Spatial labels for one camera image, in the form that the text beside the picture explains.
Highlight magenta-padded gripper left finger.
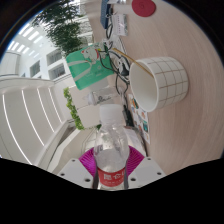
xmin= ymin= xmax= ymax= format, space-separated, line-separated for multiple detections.
xmin=57 ymin=147 xmax=101 ymax=189

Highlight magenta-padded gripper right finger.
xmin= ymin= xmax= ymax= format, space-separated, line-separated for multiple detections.
xmin=125 ymin=145 xmax=167 ymax=190

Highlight clear red-labelled water bottle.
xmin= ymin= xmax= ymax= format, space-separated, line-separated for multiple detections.
xmin=93 ymin=104 xmax=131 ymax=191

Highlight colourful sticker sheet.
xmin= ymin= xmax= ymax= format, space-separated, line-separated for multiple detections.
xmin=128 ymin=94 xmax=152 ymax=145

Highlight white cabinet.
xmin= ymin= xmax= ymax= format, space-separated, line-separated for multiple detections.
xmin=68 ymin=84 xmax=111 ymax=129

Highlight green plants atop cabinet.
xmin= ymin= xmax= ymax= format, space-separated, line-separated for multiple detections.
xmin=63 ymin=87 xmax=85 ymax=131

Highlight ceiling light strips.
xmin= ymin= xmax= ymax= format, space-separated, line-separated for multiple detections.
xmin=1 ymin=88 xmax=64 ymax=164

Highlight tall clear drinking bottle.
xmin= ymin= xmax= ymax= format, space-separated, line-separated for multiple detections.
xmin=81 ymin=87 xmax=119 ymax=107

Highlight white grid-patterned mug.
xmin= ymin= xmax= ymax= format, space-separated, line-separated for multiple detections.
xmin=128 ymin=56 xmax=190 ymax=113

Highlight green cat-print tote bag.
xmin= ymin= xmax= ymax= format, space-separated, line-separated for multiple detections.
xmin=65 ymin=43 xmax=116 ymax=91

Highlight thin wooden stirring stick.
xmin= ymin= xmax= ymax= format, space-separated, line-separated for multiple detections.
xmin=110 ymin=47 xmax=155 ymax=78

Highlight row of tall green plants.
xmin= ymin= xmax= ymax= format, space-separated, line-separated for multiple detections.
xmin=40 ymin=0 xmax=94 ymax=58

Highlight white packet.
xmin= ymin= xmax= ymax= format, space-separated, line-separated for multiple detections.
xmin=111 ymin=13 xmax=129 ymax=36

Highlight flat round red coaster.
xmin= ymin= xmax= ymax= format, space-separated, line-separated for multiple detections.
xmin=131 ymin=0 xmax=157 ymax=18

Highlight tangled black cables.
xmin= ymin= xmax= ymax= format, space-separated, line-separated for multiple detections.
xmin=99 ymin=39 xmax=134 ymax=126

